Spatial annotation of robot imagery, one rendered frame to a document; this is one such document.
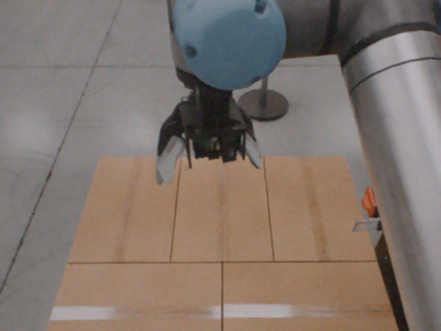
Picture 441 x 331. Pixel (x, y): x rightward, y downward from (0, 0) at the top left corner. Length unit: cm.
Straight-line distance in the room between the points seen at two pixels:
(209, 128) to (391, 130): 23
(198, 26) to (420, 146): 16
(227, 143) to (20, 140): 283
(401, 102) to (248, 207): 150
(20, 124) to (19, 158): 39
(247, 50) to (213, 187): 158
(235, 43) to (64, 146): 283
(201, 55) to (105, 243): 148
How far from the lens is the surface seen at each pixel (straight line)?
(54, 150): 308
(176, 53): 45
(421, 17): 34
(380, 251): 186
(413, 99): 31
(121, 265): 165
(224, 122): 48
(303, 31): 32
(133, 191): 188
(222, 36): 29
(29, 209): 274
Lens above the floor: 191
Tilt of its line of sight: 45 degrees down
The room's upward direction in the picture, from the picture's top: straight up
